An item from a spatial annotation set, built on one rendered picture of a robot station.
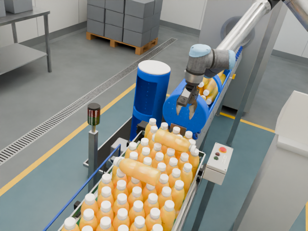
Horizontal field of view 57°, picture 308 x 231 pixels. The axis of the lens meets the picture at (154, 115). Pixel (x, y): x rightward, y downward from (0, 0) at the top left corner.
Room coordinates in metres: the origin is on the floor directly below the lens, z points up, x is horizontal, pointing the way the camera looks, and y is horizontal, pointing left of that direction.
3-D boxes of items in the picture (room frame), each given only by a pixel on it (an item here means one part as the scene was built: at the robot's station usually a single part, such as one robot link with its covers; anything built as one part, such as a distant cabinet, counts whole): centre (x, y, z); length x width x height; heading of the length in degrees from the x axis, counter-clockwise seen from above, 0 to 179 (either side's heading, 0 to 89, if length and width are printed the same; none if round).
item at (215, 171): (1.15, -0.37, 1.05); 0.20 x 0.10 x 0.10; 162
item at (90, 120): (1.18, 0.30, 1.18); 0.06 x 0.06 x 0.05
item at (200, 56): (1.26, -0.16, 1.55); 0.10 x 0.09 x 0.12; 105
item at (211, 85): (1.90, -0.37, 1.11); 0.19 x 0.07 x 0.07; 162
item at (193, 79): (1.26, -0.16, 1.46); 0.10 x 0.09 x 0.05; 72
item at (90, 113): (1.18, 0.30, 1.23); 0.06 x 0.06 x 0.04
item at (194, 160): (1.14, -0.24, 1.00); 0.07 x 0.07 x 0.19
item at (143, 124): (1.45, 0.04, 0.95); 0.10 x 0.07 x 0.10; 72
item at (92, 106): (1.18, 0.30, 1.18); 0.06 x 0.06 x 0.16
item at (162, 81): (2.27, 0.06, 0.59); 0.28 x 0.28 x 0.88
